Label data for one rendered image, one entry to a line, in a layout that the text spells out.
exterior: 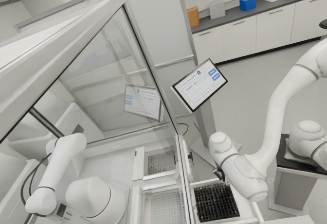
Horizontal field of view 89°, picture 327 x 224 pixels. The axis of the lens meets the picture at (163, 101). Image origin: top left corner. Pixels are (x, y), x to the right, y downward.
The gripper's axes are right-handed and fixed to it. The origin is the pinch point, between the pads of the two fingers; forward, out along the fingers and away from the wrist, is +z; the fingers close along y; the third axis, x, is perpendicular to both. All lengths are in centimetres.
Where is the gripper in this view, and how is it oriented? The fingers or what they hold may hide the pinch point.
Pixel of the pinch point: (227, 180)
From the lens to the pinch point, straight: 114.6
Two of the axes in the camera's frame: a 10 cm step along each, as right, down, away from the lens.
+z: 3.2, 7.4, 6.0
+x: 0.4, 6.2, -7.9
